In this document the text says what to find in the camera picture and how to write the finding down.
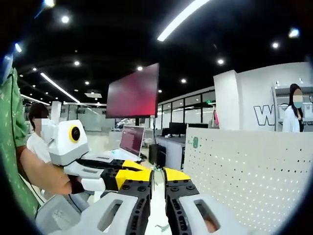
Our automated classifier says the thin black chest cable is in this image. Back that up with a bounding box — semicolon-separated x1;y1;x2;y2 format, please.
9;73;34;187

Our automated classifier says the large red display screen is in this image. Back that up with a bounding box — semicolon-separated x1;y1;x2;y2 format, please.
105;63;160;119

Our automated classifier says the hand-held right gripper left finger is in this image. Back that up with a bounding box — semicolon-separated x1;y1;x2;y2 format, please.
80;168;154;235

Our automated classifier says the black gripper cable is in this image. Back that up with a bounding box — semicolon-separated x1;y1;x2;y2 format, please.
69;192;83;214

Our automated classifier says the person's green patterned clothing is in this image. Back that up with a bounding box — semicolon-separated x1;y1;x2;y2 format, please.
0;67;41;221

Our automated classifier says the thin ceiling light strip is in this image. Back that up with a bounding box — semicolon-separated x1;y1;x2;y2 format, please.
40;72;81;104

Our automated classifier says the white perforated mounting plate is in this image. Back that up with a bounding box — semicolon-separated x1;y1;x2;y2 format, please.
182;127;313;232

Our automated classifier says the black desktop monitor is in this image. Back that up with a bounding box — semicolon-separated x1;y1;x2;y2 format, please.
168;122;188;138
187;123;209;130

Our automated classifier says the open laptop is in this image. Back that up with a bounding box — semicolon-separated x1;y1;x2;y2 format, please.
91;124;147;163

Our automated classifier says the long ceiling light strip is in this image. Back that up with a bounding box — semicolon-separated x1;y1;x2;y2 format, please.
156;0;211;42

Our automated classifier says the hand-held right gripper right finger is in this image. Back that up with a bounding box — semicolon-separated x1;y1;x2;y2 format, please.
163;167;250;235

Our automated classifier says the grey counter desk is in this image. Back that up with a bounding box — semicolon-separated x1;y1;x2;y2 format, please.
156;135;188;171

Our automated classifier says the black computer tower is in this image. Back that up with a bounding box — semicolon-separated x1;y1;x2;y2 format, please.
148;143;167;166

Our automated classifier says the white mesh office chair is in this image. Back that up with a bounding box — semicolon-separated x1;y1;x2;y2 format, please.
36;193;90;233

